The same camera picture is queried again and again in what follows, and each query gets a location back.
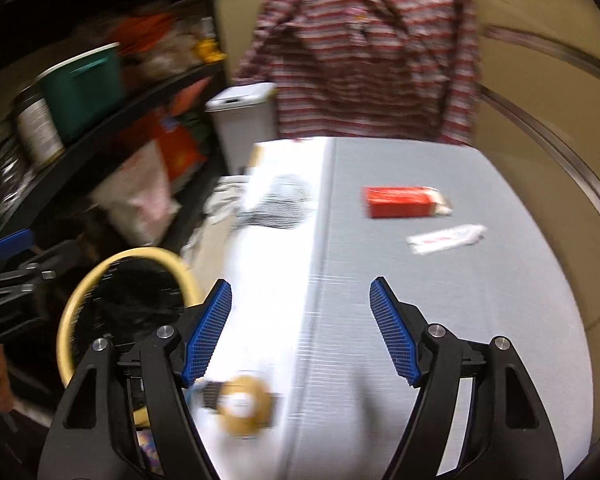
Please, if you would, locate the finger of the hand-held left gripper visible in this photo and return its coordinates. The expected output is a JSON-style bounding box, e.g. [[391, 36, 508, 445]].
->
[[0, 229, 83, 281]]

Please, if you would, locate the metal wall rail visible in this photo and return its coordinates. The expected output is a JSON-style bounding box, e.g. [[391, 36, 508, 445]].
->
[[480, 25, 600, 231]]

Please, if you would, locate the tan tape roll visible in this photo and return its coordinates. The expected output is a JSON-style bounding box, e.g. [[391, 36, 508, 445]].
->
[[215, 374, 273, 433]]

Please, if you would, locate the yellow rimmed black bin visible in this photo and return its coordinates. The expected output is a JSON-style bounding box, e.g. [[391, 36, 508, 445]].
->
[[55, 246, 203, 426]]

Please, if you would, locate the white lidded bin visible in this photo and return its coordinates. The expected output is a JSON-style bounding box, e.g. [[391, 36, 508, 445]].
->
[[205, 81, 281, 176]]

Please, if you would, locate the orange packet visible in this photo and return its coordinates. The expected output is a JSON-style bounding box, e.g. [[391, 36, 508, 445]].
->
[[125, 110, 206, 181]]

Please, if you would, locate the red plaid shirt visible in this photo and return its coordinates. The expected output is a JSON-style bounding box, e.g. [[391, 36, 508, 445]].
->
[[232, 0, 483, 147]]

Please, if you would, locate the red cardboard box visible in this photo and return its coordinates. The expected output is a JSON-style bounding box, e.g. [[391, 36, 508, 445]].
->
[[362, 186, 453, 220]]

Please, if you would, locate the white printed bag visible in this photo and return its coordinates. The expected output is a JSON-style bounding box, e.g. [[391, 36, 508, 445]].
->
[[92, 140, 181, 246]]

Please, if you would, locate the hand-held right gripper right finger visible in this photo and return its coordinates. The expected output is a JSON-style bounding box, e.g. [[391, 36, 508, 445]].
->
[[369, 276, 565, 480]]

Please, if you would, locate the white and red tube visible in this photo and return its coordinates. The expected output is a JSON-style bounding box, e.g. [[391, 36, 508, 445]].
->
[[406, 223, 487, 255]]

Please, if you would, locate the yellow toy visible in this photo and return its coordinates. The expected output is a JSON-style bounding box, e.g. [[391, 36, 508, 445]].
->
[[194, 37, 226, 63]]

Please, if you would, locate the person's left hand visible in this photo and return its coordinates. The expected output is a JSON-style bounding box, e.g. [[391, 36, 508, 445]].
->
[[0, 347, 18, 411]]

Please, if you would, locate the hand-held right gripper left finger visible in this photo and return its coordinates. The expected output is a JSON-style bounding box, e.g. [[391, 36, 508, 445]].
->
[[39, 279, 233, 480]]

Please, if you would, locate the green storage box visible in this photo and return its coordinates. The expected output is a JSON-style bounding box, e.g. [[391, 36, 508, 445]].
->
[[35, 42, 128, 143]]

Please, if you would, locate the black shelf rack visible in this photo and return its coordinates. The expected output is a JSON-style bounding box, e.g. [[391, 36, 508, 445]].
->
[[0, 0, 228, 271]]

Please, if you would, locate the black and white patterned cloth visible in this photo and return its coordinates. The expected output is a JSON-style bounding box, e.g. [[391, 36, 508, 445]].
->
[[235, 174, 317, 231]]

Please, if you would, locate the labelled dark jar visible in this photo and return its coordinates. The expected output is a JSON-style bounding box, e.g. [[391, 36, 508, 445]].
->
[[12, 85, 66, 166]]

